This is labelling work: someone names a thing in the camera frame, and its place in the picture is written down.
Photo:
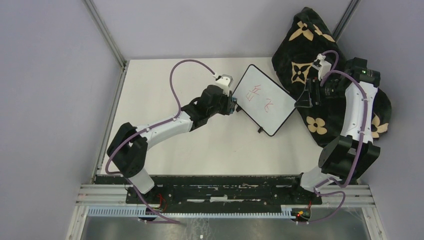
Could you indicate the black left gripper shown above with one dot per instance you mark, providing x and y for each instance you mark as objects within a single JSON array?
[{"x": 228, "y": 104}]

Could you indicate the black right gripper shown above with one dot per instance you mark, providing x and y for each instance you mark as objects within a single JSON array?
[{"x": 304, "y": 100}]

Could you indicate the blue black eraser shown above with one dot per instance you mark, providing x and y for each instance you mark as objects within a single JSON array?
[{"x": 233, "y": 105}]

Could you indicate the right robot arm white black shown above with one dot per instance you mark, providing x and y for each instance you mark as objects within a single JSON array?
[{"x": 352, "y": 152}]

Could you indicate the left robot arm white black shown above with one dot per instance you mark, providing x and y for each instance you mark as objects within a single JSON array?
[{"x": 128, "y": 149}]

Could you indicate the black blanket cream flowers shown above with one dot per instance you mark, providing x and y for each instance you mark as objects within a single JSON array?
[{"x": 292, "y": 63}]

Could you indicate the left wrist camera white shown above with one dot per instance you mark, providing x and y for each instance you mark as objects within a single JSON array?
[{"x": 224, "y": 82}]

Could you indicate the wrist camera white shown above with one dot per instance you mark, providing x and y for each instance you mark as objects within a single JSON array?
[
  {"x": 224, "y": 82},
  {"x": 321, "y": 65}
]

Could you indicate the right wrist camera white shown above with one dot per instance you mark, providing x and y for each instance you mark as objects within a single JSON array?
[{"x": 321, "y": 65}]

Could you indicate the white whiteboard black frame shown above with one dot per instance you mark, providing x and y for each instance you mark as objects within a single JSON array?
[{"x": 263, "y": 100}]

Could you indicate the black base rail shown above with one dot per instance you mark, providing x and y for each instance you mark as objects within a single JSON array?
[{"x": 226, "y": 194}]

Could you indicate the aluminium frame rails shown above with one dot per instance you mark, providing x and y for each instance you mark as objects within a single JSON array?
[{"x": 109, "y": 196}]

